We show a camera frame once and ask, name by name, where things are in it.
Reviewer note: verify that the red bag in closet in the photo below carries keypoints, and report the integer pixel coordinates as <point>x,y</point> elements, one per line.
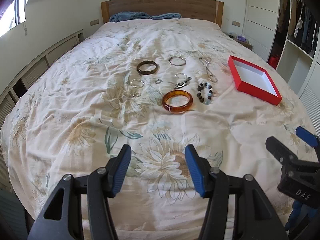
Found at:
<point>273,61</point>

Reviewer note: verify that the thin silver bangle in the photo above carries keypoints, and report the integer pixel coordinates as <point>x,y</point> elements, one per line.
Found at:
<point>177,61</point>

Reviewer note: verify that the dark brown bangle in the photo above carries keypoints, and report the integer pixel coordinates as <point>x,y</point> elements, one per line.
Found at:
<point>147,67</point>

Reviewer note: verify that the low white wall cabinet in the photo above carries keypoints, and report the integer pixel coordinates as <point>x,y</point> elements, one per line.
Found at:
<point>34,70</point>

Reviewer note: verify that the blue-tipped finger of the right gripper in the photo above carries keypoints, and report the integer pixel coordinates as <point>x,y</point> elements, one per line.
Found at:
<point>311,139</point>

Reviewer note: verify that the left wall switch plate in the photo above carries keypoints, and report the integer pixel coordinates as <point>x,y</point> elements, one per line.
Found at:
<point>94,22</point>

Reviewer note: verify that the white wardrobe door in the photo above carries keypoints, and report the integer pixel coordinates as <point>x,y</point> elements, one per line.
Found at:
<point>261,18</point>

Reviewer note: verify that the window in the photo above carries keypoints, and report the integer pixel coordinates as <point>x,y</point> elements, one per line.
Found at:
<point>12,14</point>

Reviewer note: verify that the red jewelry box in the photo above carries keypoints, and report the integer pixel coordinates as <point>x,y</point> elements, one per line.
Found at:
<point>253,80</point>

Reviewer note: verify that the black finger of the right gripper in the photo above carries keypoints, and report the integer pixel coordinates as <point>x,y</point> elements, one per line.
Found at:
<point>283,154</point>

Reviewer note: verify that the amber orange bangle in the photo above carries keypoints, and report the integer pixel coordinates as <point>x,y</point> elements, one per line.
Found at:
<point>177,101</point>

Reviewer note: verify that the right wall switch plate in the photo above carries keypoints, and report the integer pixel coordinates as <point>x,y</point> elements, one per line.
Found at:
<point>235,23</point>

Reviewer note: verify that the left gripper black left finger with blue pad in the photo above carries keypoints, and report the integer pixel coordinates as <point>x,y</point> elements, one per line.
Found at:
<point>61,218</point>

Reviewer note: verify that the open closet shelving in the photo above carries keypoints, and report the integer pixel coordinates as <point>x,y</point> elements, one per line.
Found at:
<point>294,64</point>

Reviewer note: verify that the wall switch plate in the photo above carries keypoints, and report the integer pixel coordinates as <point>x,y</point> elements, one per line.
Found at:
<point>94,22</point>
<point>235,23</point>

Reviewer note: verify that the wooden headboard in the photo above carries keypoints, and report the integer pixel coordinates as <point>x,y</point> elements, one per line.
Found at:
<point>210,10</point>

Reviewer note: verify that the floral beige bed quilt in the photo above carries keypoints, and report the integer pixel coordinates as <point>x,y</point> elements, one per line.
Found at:
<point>82,111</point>

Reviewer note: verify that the twisted silver hoop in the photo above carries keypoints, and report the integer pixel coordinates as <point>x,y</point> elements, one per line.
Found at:
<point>137,83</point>
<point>181,76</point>

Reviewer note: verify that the blue pillow right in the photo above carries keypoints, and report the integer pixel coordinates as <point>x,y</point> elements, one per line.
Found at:
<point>166,16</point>

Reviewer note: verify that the purple tissue box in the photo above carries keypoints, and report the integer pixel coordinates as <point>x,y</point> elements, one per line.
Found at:
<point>241,38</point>

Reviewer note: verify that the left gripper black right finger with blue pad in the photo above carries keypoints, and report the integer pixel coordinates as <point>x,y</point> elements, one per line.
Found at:
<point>255,217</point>

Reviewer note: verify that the hanging clothes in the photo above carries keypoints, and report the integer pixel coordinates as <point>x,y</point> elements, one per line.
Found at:
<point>297,20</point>

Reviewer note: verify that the wooden nightstand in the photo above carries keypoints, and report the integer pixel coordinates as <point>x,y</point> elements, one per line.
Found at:
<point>245,44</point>

